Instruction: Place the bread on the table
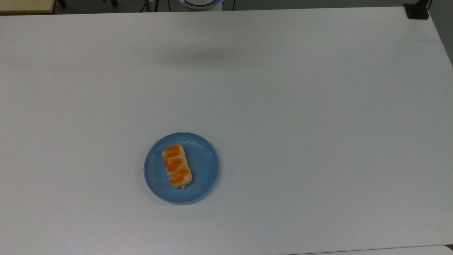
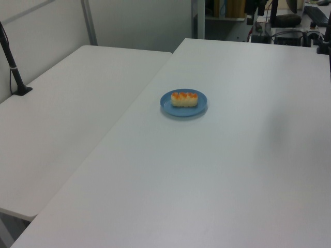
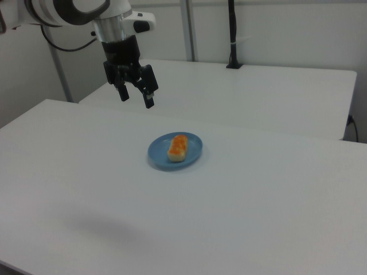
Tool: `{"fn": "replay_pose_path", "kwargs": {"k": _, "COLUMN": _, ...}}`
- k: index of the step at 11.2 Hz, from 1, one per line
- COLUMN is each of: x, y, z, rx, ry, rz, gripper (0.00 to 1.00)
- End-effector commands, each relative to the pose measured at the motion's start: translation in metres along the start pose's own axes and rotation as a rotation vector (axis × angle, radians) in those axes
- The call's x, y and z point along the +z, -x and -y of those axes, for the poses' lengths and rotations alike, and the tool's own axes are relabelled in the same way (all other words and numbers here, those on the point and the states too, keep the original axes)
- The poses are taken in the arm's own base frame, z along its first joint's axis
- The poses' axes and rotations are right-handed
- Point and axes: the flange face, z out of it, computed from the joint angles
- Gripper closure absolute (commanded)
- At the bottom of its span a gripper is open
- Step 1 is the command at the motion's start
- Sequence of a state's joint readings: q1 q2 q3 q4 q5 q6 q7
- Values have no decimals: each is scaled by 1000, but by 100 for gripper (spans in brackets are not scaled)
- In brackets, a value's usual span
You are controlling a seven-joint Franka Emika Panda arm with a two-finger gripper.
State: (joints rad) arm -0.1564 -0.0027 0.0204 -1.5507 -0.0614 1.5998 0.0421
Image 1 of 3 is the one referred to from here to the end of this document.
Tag orange glazed bread loaf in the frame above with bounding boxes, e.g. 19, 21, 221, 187
162, 144, 193, 189

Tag blue round plate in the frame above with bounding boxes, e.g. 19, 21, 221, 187
143, 132, 219, 205

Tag black table clamp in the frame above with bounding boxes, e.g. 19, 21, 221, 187
403, 0, 433, 20

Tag light wooden furniture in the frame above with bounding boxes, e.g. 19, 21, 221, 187
0, 0, 58, 15

